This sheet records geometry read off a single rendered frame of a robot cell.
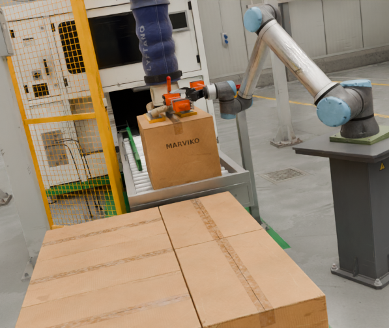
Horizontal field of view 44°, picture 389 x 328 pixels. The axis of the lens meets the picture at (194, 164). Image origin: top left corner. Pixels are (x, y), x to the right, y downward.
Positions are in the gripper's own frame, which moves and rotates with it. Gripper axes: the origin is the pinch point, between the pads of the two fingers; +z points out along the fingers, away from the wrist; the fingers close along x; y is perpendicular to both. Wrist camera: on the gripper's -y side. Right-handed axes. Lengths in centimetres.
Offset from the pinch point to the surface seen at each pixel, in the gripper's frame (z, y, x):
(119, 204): 42, 61, -75
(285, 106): -165, 268, -65
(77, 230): 63, -30, -54
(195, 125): -9.4, -5.6, -16.4
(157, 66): 3.7, 16.8, 17.9
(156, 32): 1.2, 16.5, 36.8
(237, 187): -27, -14, -54
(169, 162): 8.5, -5.7, -34.2
